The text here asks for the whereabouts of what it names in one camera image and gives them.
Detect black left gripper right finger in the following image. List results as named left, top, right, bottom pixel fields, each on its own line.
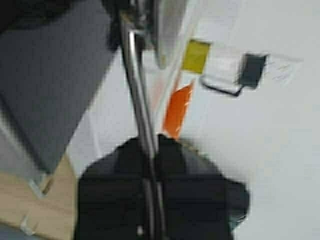
left=157, top=134, right=250, bottom=240

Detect steel drawer handle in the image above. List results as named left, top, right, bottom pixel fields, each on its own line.
left=19, top=215, right=38, bottom=236

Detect wooden cabinet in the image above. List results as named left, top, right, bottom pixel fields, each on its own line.
left=0, top=155, right=78, bottom=240

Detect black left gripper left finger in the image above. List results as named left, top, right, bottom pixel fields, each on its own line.
left=73, top=137, right=157, bottom=240

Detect orange plastic bowl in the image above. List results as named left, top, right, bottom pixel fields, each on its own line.
left=162, top=80, right=195, bottom=140

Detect stainless steel stove range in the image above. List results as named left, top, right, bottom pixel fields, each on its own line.
left=0, top=0, right=119, bottom=198

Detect glass oil bottle black lid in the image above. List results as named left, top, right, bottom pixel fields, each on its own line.
left=181, top=39, right=211, bottom=75

